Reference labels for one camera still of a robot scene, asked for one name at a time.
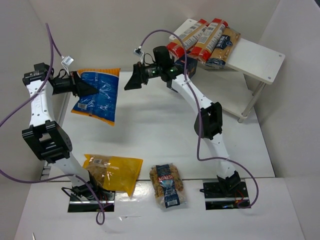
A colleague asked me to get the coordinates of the blue orange pasta bag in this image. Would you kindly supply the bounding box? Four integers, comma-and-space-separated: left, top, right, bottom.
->
71, 68, 121, 126

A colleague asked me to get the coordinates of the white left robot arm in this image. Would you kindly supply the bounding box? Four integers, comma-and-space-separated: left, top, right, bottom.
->
22, 62, 99, 200

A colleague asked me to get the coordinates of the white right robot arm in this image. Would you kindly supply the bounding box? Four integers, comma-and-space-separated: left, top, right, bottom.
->
124, 46, 241, 196

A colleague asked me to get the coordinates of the dark blue pasta box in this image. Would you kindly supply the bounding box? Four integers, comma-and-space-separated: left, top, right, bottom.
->
174, 56, 198, 79

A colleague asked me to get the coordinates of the yellow pasta bag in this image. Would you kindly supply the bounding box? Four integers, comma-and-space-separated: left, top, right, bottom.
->
82, 153, 143, 197

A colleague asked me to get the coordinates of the white two-tier shelf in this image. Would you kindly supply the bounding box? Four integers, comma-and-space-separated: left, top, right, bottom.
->
168, 18, 286, 124

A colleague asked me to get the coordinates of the clear fusilli pasta bag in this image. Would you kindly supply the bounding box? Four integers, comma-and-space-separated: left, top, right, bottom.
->
149, 163, 187, 210

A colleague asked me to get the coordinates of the red spaghetti pack left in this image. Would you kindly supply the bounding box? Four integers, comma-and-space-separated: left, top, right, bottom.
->
166, 19, 210, 59

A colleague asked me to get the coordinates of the red spaghetti pack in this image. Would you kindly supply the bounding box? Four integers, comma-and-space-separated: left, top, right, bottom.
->
166, 19, 210, 59
188, 18, 229, 63

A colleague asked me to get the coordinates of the red spaghetti pack middle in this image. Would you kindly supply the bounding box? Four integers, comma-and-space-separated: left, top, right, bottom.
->
188, 18, 229, 63

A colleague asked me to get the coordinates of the dark blue spaghetti pack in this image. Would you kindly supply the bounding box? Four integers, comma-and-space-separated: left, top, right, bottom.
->
205, 27, 241, 69

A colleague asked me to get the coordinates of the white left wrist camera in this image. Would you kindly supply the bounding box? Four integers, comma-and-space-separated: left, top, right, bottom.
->
61, 55, 74, 68

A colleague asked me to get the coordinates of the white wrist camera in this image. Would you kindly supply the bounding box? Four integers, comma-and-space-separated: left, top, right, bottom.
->
133, 46, 144, 57
61, 55, 74, 68

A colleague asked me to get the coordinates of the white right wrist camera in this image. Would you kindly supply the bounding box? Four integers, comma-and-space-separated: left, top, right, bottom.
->
133, 46, 144, 57

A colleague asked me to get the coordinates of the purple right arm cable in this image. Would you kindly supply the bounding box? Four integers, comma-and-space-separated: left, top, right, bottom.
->
136, 29, 260, 210

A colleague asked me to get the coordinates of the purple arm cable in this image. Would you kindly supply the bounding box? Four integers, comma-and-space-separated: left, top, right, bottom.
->
136, 29, 260, 210
0, 22, 113, 226

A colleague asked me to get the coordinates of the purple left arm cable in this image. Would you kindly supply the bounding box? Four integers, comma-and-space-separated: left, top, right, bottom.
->
0, 22, 113, 226

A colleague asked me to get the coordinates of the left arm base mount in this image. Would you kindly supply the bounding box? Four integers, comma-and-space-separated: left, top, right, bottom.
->
61, 187, 116, 213

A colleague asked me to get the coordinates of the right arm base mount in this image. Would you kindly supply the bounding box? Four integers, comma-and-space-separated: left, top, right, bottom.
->
199, 181, 251, 211

